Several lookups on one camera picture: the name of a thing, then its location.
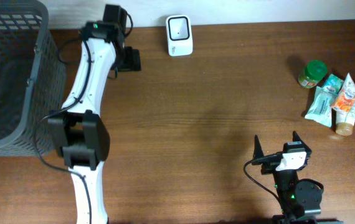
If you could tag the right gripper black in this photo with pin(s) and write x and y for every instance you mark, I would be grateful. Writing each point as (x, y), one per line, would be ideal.
(269, 166)

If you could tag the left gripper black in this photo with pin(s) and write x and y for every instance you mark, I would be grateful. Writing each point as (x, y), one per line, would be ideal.
(131, 58)

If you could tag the light teal wipes packet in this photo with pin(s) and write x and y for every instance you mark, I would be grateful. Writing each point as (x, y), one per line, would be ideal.
(320, 109)

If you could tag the orange small tissue pack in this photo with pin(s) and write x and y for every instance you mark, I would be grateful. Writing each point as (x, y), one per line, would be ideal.
(344, 100)

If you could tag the white Pantene tube gold cap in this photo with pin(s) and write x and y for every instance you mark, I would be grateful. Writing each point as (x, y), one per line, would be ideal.
(345, 121)

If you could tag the small teal tissue pack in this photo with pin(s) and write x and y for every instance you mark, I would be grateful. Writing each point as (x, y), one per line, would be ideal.
(333, 84)

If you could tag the green round lid jar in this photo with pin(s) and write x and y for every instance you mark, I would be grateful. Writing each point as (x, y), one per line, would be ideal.
(312, 74)

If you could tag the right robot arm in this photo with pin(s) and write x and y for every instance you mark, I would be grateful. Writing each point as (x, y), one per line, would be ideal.
(299, 199)

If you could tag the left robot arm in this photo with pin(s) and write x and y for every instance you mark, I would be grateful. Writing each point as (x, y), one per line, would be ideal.
(78, 133)

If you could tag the white barcode scanner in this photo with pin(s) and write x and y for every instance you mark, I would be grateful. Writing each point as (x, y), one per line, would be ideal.
(179, 34)

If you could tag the dark grey plastic basket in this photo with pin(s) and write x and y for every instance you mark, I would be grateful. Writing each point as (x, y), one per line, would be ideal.
(32, 80)

